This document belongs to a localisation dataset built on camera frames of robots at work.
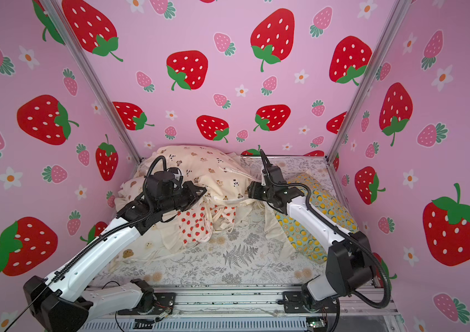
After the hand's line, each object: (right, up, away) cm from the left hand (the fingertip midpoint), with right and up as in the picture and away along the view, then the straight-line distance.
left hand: (209, 188), depth 72 cm
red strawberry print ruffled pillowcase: (-7, -16, +13) cm, 22 cm away
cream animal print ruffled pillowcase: (+5, +3, +13) cm, 14 cm away
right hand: (+14, -2, +11) cm, 18 cm away
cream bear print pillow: (-23, -24, +11) cm, 36 cm away
